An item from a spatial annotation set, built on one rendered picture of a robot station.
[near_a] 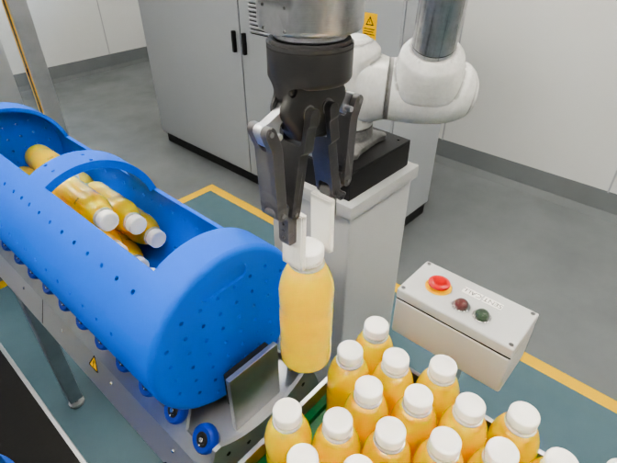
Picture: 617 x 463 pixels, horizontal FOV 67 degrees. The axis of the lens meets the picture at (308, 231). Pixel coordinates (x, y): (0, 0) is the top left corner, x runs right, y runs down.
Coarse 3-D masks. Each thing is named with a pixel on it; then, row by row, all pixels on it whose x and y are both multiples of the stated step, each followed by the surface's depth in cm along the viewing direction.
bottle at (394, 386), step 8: (376, 368) 71; (384, 368) 70; (408, 368) 70; (376, 376) 71; (384, 376) 70; (392, 376) 69; (400, 376) 69; (408, 376) 70; (384, 384) 70; (392, 384) 69; (400, 384) 69; (408, 384) 70; (384, 392) 70; (392, 392) 69; (400, 392) 69; (392, 400) 70; (392, 408) 71
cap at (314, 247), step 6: (306, 240) 53; (312, 240) 53; (318, 240) 53; (306, 246) 52; (312, 246) 52; (318, 246) 52; (306, 252) 51; (312, 252) 51; (318, 252) 51; (306, 258) 51; (312, 258) 51; (318, 258) 51; (306, 264) 51; (312, 264) 51; (318, 264) 52
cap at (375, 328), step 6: (372, 318) 75; (378, 318) 75; (366, 324) 74; (372, 324) 74; (378, 324) 74; (384, 324) 74; (366, 330) 74; (372, 330) 73; (378, 330) 73; (384, 330) 73; (366, 336) 75; (372, 336) 73; (378, 336) 73; (384, 336) 74
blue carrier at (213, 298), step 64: (0, 128) 115; (0, 192) 89; (128, 192) 110; (64, 256) 74; (128, 256) 67; (192, 256) 64; (256, 256) 69; (128, 320) 64; (192, 320) 64; (256, 320) 76; (192, 384) 70
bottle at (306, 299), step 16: (288, 272) 53; (304, 272) 52; (320, 272) 53; (288, 288) 53; (304, 288) 52; (320, 288) 53; (288, 304) 54; (304, 304) 53; (320, 304) 53; (288, 320) 55; (304, 320) 54; (320, 320) 55; (288, 336) 57; (304, 336) 56; (320, 336) 57; (288, 352) 59; (304, 352) 57; (320, 352) 58; (304, 368) 59; (320, 368) 60
